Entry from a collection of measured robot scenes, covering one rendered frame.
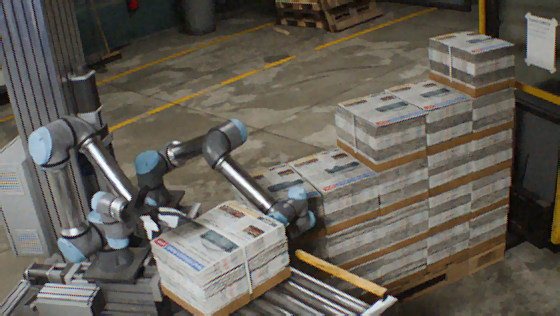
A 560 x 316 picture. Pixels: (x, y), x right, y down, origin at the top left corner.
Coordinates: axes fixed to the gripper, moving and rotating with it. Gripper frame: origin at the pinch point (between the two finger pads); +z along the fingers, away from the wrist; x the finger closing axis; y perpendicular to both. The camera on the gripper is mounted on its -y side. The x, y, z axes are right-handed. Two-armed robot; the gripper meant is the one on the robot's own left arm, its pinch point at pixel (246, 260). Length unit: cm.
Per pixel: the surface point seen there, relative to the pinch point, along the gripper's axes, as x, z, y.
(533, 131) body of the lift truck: 24, -205, -15
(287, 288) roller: 26.4, 3.6, 0.9
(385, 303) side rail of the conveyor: 60, -9, 2
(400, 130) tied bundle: 7, -90, 23
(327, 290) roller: 39.1, -3.6, 1.4
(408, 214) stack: 8, -93, -22
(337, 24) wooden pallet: -413, -515, -65
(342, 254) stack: -5, -58, -31
